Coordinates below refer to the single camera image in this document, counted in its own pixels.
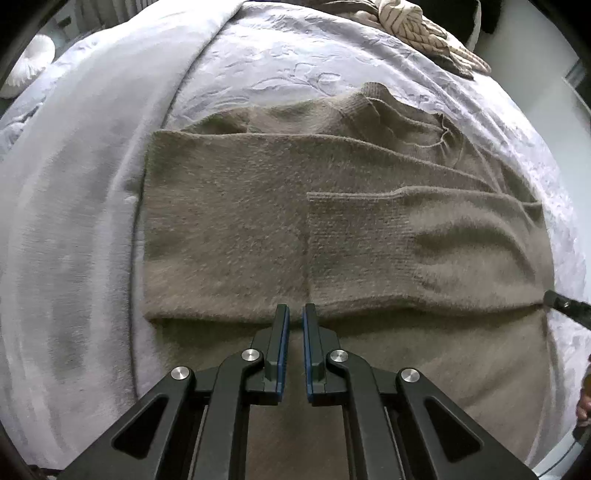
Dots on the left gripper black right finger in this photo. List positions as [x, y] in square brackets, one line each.
[398, 425]

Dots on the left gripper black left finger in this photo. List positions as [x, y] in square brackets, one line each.
[193, 425]

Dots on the taupe knit sweater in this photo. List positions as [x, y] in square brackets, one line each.
[418, 247]

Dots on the brown and cream clothes pile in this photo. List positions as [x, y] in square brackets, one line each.
[406, 21]

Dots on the person's right hand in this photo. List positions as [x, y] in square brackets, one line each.
[583, 407]

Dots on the lavender fleece blanket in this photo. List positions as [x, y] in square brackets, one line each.
[70, 189]

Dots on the black hanging garment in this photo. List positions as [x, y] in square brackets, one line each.
[484, 20]

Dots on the lavender embossed bedspread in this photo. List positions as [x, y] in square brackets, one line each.
[272, 54]

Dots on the round white pleated cushion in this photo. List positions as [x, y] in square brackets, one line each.
[35, 59]

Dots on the dark framed wall mirror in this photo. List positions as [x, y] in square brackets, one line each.
[578, 80]

